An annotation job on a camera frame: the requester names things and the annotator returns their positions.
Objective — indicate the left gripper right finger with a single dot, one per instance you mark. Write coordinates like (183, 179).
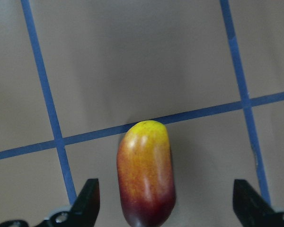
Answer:
(251, 209)

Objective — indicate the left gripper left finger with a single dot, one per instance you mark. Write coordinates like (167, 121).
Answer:
(84, 211)

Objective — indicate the brown paper table cover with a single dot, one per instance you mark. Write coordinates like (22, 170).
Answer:
(76, 74)

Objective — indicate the red yellow mango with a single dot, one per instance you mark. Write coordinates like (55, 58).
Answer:
(145, 175)

